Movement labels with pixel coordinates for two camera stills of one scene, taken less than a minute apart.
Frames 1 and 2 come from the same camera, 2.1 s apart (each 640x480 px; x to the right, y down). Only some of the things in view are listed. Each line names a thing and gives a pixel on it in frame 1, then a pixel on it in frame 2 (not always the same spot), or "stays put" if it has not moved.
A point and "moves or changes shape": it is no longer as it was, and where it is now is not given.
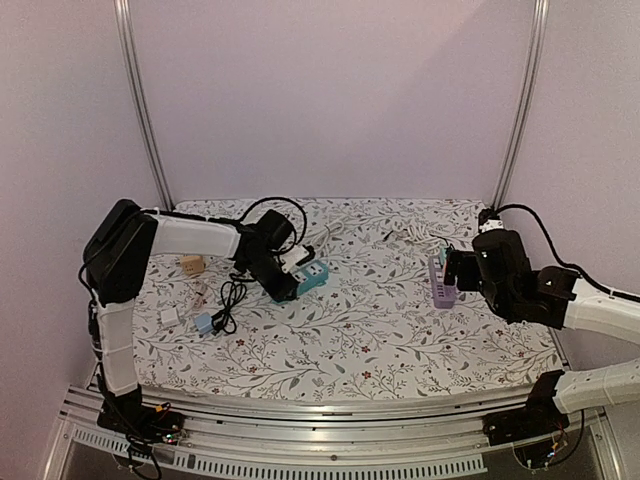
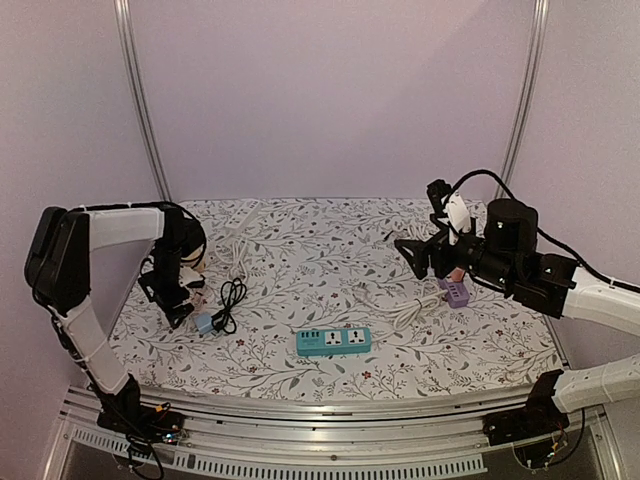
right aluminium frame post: [527, 106] stays put
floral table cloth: [384, 330] stays put
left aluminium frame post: [122, 14] stays put
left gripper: [281, 291] -> [167, 301]
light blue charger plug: [204, 323] stays put
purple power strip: [443, 295] moves or changes shape
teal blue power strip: [309, 275] -> [329, 341]
